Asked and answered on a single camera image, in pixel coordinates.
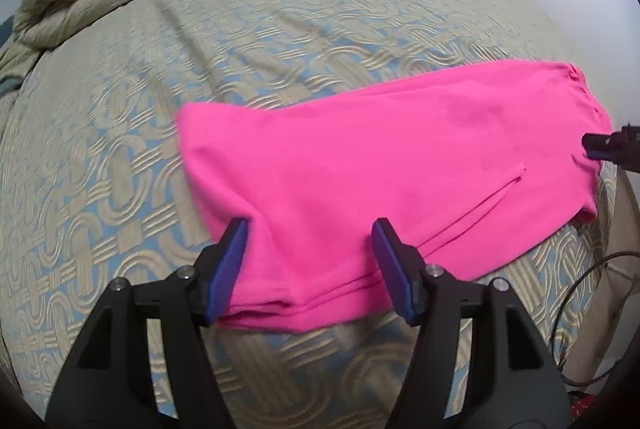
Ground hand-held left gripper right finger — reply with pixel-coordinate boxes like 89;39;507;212
370;217;572;429

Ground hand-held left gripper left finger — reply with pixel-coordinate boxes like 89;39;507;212
45;217;250;429

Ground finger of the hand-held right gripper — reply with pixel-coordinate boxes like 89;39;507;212
581;125;640;150
584;149;640;176

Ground pink pants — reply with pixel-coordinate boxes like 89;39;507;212
175;61;615;335

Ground patterned olive blue bedspread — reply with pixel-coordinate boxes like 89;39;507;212
0;0;621;429

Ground black cable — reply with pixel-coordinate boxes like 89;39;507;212
547;250;640;362

